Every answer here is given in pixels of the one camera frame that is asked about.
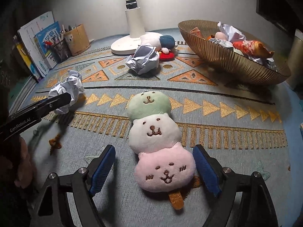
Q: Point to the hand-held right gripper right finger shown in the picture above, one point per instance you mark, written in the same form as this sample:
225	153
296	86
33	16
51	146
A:
207	170

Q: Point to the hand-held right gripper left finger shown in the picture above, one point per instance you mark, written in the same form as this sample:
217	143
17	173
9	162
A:
101	170

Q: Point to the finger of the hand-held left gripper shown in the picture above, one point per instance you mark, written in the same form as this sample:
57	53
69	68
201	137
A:
55	102

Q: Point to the three-tier bear plush stick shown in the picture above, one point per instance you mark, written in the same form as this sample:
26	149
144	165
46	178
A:
156	141

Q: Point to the large white paper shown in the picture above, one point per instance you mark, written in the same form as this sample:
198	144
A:
142	59

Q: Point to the golden ribbed bowl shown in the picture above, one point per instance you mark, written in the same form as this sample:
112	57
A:
227	63

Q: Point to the orange snack packet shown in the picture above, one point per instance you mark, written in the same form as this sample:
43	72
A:
251	47

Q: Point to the person's left hand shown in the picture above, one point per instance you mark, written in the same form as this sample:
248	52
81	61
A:
23	163

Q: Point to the patterned woven mat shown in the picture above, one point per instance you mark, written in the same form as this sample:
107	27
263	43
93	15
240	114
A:
213	127

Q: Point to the black mesh pen holder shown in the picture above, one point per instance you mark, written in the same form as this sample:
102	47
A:
61	50

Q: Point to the yellow and purple books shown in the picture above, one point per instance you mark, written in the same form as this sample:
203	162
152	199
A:
26	59

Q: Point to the blue book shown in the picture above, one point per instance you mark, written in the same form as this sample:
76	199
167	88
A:
48	45

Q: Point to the bundle of pens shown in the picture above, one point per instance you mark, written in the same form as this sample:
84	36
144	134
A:
59	37

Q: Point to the cardboard box pen holder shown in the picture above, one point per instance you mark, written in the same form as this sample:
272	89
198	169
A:
78	40

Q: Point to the white booklet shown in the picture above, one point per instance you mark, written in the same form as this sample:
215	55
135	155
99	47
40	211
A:
35	30

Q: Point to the white desk lamp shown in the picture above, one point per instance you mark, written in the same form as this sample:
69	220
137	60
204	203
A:
132	28

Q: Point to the white blue red plush toy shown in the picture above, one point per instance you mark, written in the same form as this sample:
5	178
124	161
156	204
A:
161	43

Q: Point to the pastel round plush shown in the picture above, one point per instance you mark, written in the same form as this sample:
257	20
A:
220	36

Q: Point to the orange printed card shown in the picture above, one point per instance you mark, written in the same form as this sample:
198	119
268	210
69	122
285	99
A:
195	31

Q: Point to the pale cylindrical container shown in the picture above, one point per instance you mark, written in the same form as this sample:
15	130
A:
296	59

